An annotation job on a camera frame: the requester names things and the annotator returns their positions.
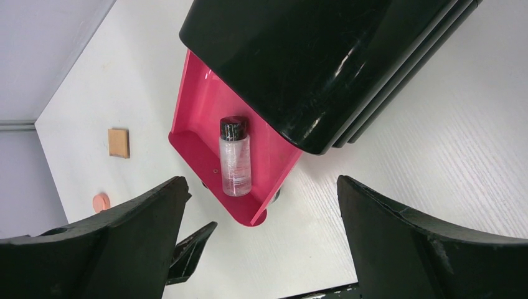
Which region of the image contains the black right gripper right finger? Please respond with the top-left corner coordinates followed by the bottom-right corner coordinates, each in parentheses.
top-left (337, 176), bottom-right (527, 298)

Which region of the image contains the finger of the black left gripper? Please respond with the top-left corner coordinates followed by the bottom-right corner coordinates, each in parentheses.
top-left (166, 221), bottom-right (218, 285)

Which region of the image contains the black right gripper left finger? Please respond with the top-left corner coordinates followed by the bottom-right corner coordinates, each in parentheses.
top-left (1, 177), bottom-right (190, 298)

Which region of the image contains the small clear bottle black cap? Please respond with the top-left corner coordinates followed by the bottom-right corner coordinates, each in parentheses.
top-left (219, 116), bottom-right (252, 197)

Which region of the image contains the pink top drawer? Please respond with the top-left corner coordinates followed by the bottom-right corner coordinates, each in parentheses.
top-left (169, 52), bottom-right (301, 227)

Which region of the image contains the black drawer organizer case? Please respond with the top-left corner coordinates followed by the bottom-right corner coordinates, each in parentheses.
top-left (179, 1), bottom-right (478, 155)

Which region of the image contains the square tan makeup sponge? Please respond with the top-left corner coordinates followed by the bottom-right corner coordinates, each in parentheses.
top-left (108, 128), bottom-right (130, 159)

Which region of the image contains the round pink powder puff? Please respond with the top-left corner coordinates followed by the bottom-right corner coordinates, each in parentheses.
top-left (92, 192), bottom-right (111, 213)

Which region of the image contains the aluminium frame rail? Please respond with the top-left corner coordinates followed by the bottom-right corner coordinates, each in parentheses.
top-left (0, 120), bottom-right (35, 131)

